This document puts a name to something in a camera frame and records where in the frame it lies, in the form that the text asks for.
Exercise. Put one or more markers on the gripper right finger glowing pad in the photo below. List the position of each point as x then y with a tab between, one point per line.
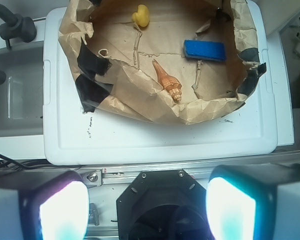
254	202

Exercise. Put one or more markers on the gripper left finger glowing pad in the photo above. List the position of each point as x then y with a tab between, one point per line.
43	205

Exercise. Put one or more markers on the blue sponge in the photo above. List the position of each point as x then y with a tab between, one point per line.
204	50

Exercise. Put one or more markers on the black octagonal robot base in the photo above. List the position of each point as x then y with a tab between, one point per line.
163	205

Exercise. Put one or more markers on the white plastic bin lid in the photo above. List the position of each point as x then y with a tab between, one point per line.
72	137

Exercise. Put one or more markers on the orange conch seashell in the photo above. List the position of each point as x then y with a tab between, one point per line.
169	83

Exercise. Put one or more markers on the brown paper bag bowl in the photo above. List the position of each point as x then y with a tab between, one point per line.
110	57

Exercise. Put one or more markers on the yellow rubber duck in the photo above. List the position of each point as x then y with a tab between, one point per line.
142	16

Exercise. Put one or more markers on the metal corner bracket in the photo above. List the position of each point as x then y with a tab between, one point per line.
92	178

